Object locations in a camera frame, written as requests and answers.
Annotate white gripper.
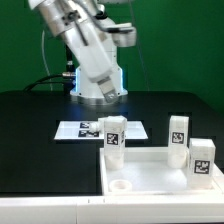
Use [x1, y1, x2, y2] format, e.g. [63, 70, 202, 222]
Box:
[62, 21, 118, 103]

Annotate white square tabletop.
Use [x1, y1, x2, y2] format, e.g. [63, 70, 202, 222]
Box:
[100, 147, 224, 195]

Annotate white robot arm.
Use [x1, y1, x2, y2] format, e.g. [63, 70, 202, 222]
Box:
[28, 0, 135, 104]

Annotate white front fence bar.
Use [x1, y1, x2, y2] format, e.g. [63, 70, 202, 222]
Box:
[0, 195, 224, 224]

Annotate black cables on table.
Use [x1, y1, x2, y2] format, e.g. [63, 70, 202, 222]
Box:
[23, 46, 77, 93]

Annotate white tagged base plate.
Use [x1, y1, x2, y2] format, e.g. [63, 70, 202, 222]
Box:
[54, 121, 148, 140]

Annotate grey camera cable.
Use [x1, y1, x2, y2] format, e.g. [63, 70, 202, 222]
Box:
[41, 29, 54, 92]

